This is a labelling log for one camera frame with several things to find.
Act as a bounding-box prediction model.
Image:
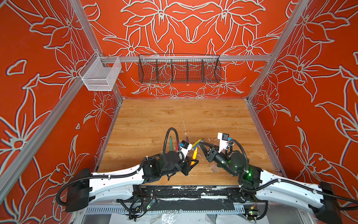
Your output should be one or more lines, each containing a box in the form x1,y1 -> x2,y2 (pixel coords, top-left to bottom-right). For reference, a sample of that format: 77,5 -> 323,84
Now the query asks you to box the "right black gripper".
199,141 -> 240,179

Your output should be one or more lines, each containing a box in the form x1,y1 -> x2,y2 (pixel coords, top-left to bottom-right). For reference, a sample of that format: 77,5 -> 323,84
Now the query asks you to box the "orange pen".
191,148 -> 198,165

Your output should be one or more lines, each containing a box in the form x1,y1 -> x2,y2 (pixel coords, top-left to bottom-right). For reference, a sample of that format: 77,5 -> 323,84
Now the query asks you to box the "clear pen cap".
211,167 -> 220,174

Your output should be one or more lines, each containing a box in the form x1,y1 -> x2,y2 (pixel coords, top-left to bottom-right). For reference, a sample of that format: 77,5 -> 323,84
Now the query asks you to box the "green pen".
169,136 -> 173,151

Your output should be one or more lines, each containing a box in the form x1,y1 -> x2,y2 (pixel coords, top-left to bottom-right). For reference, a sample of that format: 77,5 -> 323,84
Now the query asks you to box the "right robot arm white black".
199,139 -> 358,224

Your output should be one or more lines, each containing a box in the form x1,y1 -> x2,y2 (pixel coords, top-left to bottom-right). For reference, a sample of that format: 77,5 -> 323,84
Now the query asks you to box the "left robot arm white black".
55,127 -> 199,212

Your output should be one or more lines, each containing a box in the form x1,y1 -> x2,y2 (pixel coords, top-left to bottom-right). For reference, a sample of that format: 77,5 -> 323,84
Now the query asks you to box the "yellow pen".
192,138 -> 203,150

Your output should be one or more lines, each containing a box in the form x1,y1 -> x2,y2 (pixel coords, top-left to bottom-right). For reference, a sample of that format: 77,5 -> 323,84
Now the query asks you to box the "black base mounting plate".
124,185 -> 261,203

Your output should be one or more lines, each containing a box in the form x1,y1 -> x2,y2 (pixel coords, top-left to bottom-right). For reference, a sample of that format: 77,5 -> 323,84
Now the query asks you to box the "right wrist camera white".
217,133 -> 231,153

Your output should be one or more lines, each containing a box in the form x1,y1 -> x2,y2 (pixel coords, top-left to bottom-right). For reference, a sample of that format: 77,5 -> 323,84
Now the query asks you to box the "white cable duct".
84,204 -> 245,215

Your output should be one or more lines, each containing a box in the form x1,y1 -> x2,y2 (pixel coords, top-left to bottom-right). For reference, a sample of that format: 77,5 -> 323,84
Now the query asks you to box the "black wire basket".
138,54 -> 222,84

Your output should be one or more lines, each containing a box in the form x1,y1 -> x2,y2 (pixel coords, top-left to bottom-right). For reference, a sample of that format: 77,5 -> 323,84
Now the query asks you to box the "white wire basket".
78,52 -> 122,91

